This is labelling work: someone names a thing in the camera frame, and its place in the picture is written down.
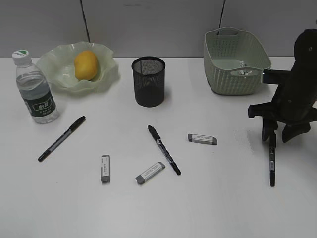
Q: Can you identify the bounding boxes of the grey white eraser middle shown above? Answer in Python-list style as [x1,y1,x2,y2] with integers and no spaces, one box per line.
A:
[135,162,165,185]

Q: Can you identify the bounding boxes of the black cable wall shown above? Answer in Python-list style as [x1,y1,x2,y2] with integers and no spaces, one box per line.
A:
[217,0,226,29]
[79,0,91,42]

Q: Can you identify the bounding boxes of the yellow mango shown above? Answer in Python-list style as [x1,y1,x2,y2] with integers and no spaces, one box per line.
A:
[74,50,99,81]

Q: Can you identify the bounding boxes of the grey white eraser left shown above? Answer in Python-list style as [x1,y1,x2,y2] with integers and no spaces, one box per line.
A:
[101,155,110,183]

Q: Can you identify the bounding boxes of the pale green woven basket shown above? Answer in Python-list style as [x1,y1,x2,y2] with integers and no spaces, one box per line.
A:
[203,27,271,95]

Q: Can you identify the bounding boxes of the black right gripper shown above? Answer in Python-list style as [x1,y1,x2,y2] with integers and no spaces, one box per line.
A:
[248,29,317,142]

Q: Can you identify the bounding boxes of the waste paper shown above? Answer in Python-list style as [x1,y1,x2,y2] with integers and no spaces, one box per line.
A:
[231,60,252,75]

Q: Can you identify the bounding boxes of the clear water bottle green label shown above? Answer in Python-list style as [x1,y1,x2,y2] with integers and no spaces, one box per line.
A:
[12,50,59,124]

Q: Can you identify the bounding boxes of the grey white eraser right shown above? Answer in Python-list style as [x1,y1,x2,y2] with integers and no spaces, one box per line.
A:
[188,133,218,145]

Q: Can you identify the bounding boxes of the black mesh pen holder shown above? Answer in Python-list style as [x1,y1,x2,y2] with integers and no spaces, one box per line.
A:
[131,56,166,108]

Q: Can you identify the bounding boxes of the grey white eraser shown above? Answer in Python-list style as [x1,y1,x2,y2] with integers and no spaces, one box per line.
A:
[188,133,218,145]
[135,162,165,185]
[101,155,110,183]

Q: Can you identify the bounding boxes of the black cable right wall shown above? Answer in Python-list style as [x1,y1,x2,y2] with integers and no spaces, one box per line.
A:
[217,0,226,29]

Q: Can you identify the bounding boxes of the pale green wavy plate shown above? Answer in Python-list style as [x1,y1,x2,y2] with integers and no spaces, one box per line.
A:
[36,41,120,95]

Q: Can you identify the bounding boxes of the black marker pen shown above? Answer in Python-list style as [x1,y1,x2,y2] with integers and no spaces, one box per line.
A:
[269,133,276,187]
[38,116,86,162]
[148,125,181,175]

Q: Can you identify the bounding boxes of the black cable left wall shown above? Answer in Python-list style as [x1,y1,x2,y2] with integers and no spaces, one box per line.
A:
[79,0,91,42]

